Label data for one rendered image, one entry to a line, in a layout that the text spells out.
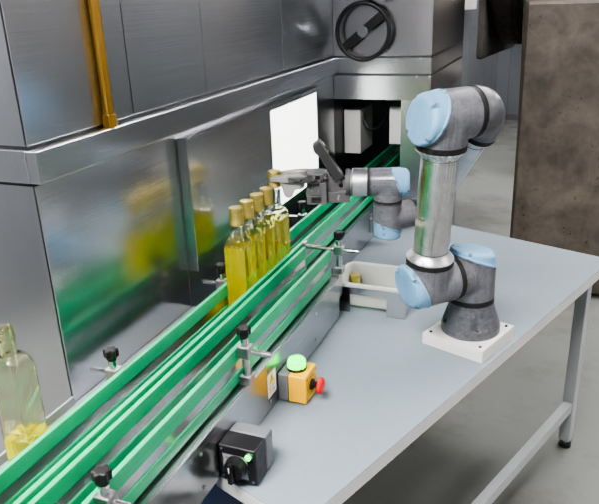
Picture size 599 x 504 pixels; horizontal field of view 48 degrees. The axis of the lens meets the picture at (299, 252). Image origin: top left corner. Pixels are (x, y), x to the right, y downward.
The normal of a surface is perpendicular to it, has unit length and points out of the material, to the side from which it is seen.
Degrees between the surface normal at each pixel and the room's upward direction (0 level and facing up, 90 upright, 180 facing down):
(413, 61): 90
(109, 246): 90
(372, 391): 0
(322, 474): 0
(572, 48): 92
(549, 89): 92
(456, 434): 0
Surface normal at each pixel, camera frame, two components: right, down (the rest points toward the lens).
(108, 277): 0.93, 0.10
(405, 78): -0.37, 0.35
